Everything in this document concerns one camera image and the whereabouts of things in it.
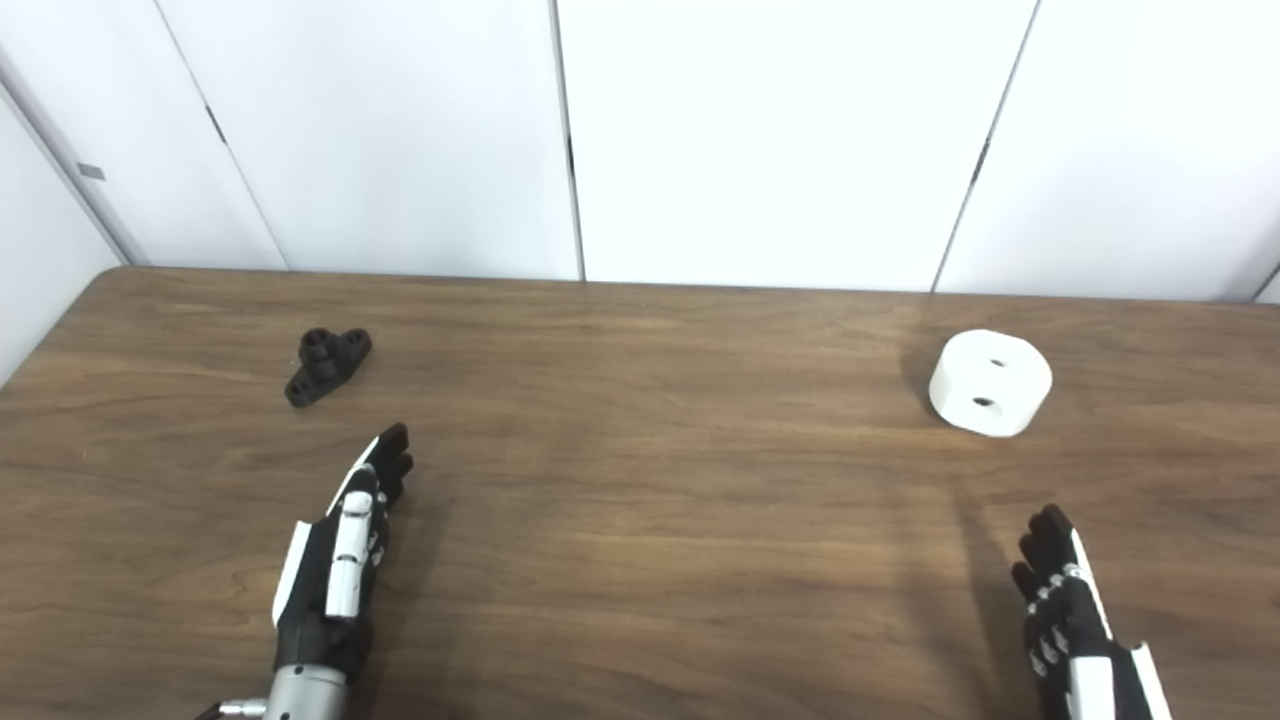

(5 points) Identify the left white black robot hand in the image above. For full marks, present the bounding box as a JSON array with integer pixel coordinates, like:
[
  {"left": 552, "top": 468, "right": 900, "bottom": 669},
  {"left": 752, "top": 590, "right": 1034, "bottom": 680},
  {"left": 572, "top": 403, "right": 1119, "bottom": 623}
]
[{"left": 272, "top": 423, "right": 414, "bottom": 689}]

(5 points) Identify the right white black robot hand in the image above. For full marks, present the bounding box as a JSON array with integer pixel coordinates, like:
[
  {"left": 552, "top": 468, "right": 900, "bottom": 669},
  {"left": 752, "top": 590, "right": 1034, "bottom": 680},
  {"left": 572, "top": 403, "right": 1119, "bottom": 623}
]
[{"left": 1010, "top": 504, "right": 1173, "bottom": 720}]

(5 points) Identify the black flanged holder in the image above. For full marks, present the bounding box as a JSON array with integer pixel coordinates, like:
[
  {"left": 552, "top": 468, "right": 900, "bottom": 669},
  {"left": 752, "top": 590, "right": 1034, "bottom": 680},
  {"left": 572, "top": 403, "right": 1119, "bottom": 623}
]
[{"left": 285, "top": 328, "right": 373, "bottom": 408}]

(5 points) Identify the round white piece with holes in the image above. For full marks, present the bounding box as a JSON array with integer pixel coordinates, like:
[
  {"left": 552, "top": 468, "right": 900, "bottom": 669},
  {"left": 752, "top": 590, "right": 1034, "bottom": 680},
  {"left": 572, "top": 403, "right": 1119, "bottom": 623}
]
[{"left": 928, "top": 330, "right": 1054, "bottom": 438}]

